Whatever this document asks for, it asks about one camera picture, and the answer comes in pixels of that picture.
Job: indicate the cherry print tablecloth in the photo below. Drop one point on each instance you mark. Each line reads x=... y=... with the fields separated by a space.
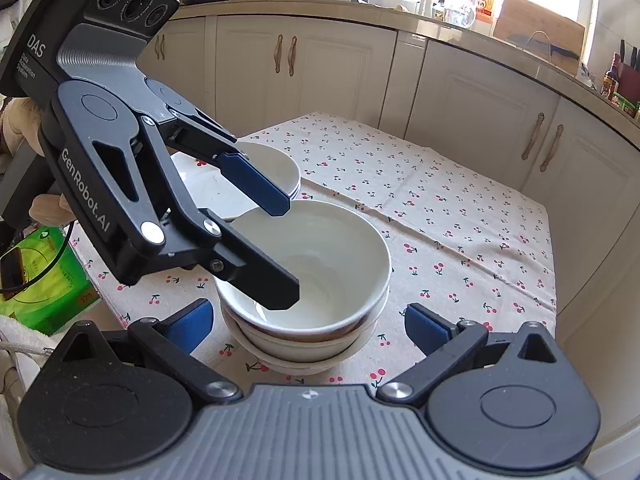
x=425 y=220

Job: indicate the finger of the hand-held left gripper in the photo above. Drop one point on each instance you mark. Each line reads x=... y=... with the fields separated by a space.
x=255 y=185
x=260 y=280

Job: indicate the white floral plate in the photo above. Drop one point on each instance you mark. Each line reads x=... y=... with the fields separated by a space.
x=292 y=195
x=270 y=160
x=294 y=187

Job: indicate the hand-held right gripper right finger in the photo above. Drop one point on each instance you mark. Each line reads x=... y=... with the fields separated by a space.
x=425 y=330

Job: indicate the person's left hand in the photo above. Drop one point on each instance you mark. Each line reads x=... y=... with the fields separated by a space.
x=22 y=125

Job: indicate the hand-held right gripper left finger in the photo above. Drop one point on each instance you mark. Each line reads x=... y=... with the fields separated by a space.
x=192 y=327

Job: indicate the black cleaver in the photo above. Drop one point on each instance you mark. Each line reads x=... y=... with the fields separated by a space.
x=560 y=50

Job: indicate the orange label bottle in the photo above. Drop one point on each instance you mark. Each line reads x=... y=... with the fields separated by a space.
x=484 y=7

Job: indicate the green tissue pack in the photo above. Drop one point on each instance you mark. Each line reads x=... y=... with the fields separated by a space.
x=60 y=290

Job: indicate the white cloth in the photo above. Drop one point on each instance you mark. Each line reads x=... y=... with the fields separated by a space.
x=22 y=332

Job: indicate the white floral bowl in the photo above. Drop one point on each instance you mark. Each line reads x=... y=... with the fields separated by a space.
x=325 y=260
x=300 y=367
x=280 y=344

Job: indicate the dark sauce bottle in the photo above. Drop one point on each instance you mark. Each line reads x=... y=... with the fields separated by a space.
x=610 y=87

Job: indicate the glass pitcher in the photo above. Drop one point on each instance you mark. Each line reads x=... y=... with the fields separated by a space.
x=460 y=16

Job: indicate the wooden cutting board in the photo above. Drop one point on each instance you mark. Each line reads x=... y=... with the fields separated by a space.
x=540 y=15

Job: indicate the glass jar green lid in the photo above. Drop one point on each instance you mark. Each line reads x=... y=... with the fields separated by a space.
x=439 y=10

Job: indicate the knife block with knives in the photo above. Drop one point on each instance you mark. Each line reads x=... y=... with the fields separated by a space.
x=631 y=77

